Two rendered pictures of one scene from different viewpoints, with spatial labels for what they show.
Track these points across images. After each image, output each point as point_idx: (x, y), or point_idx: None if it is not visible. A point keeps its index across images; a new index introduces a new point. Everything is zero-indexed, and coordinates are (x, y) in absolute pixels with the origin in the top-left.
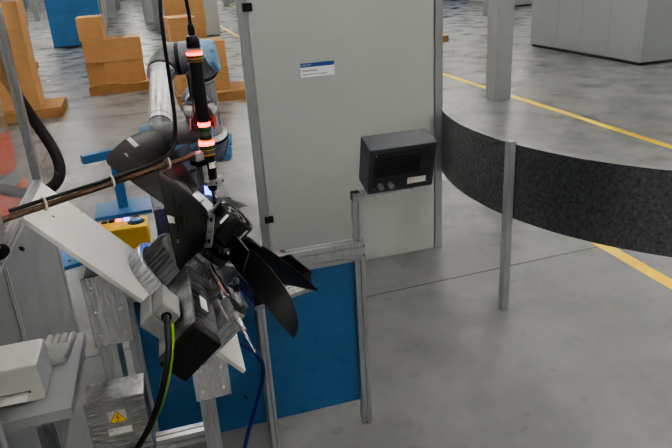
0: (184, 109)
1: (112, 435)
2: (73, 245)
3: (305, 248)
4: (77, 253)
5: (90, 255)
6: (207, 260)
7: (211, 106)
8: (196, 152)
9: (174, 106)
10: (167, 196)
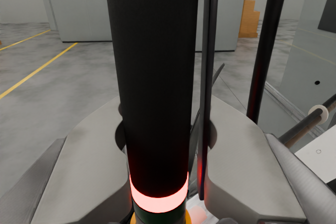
0: (255, 124)
1: None
2: (326, 147)
3: None
4: (312, 144)
5: (309, 164)
6: None
7: (99, 126)
8: (197, 205)
9: (260, 41)
10: (212, 78)
